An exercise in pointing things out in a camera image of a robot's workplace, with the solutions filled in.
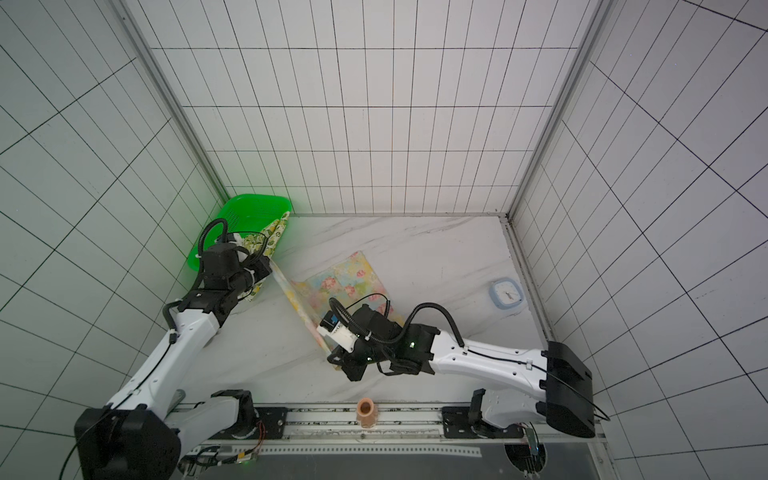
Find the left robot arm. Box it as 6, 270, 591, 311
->
74, 241, 272, 479

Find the electronics board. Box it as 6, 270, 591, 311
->
504, 423, 547, 478
177, 445, 260, 475

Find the pastel floral skirt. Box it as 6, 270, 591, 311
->
270, 251, 391, 354

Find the right electronics board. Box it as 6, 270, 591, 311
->
504, 423, 547, 478

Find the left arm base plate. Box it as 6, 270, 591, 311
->
243, 406, 289, 440

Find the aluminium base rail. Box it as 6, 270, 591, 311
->
181, 403, 607, 457

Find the blue rimmed container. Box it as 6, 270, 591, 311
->
489, 278, 526, 311

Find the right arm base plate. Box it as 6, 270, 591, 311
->
441, 406, 524, 440

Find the green lemon print skirt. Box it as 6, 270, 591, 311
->
233, 211, 292, 301

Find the green plastic basket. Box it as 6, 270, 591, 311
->
216, 194, 293, 258

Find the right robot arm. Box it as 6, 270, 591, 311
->
317, 299, 607, 439

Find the left electronics board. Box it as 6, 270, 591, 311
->
177, 445, 260, 475

